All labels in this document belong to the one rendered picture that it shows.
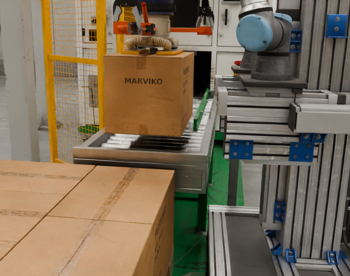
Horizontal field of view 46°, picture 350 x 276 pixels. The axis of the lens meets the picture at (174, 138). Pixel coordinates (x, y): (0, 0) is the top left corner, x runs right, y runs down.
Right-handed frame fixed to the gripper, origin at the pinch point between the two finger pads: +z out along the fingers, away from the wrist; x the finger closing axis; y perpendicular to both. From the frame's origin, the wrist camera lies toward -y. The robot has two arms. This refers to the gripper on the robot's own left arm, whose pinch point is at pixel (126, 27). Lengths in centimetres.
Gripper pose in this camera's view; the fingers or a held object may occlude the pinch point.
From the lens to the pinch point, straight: 177.3
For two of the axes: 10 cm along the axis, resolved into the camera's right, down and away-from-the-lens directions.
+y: 1.4, -2.4, 9.6
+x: -9.9, -0.5, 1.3
